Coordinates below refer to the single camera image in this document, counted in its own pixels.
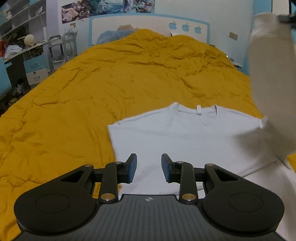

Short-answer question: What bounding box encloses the white Nevada sweatshirt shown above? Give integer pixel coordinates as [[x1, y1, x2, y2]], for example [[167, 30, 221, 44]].
[[108, 13, 295, 240]]

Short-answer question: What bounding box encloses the blue white wardrobe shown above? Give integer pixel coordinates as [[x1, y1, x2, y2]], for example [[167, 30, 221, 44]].
[[253, 0, 295, 15]]

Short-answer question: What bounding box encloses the mustard yellow quilt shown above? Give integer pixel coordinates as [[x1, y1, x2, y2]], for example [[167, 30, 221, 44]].
[[1, 29, 263, 240]]

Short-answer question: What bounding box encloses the white blue bed headboard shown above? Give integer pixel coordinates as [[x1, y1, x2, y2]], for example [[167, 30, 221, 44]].
[[88, 13, 210, 47]]

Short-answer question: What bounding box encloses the grey metal trolley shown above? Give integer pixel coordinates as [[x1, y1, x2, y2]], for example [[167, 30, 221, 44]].
[[48, 31, 78, 72]]

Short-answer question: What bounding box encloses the blue pillow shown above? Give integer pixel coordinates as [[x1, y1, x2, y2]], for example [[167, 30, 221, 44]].
[[96, 30, 134, 45]]

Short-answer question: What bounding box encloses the cream round plush toy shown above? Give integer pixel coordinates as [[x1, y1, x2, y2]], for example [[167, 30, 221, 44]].
[[23, 34, 35, 47]]

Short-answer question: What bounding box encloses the white plastic bag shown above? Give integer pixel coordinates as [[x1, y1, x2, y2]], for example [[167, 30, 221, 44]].
[[5, 45, 23, 59]]

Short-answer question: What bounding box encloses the red bag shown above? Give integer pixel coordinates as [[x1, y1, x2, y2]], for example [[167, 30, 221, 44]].
[[0, 41, 6, 57]]

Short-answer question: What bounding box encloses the white desk with shelves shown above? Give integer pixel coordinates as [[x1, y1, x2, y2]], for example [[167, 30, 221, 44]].
[[1, 1, 49, 95]]

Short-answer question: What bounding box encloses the beige wall socket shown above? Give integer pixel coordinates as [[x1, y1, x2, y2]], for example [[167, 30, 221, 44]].
[[229, 32, 238, 41]]

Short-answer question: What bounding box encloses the anime wall poster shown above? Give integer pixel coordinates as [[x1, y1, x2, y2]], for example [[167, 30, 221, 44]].
[[61, 0, 155, 24]]

